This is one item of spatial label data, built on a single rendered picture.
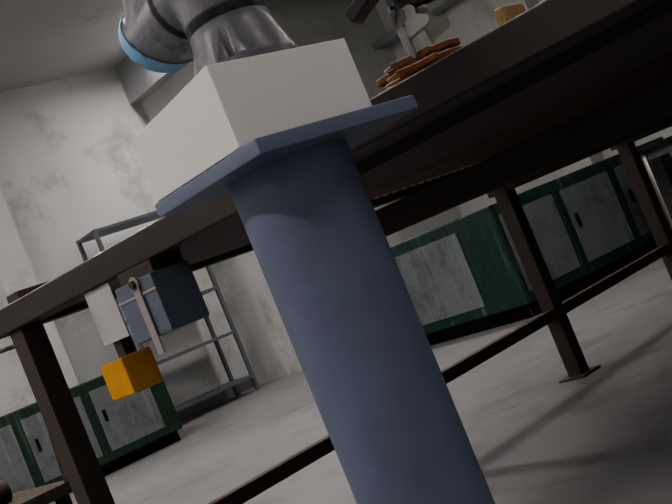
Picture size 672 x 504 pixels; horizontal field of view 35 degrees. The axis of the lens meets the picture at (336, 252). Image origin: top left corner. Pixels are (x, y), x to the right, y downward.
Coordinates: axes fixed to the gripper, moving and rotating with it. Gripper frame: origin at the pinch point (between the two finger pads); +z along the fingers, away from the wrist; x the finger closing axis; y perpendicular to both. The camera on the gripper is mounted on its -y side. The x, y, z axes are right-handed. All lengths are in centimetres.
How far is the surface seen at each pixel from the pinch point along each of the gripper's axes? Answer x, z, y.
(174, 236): -9, 11, -55
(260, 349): 684, 66, -489
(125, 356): -1, 28, -84
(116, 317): 1, 20, -83
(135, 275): -5, 14, -71
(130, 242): -5, 8, -68
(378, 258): -51, 29, 1
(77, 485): 13, 52, -122
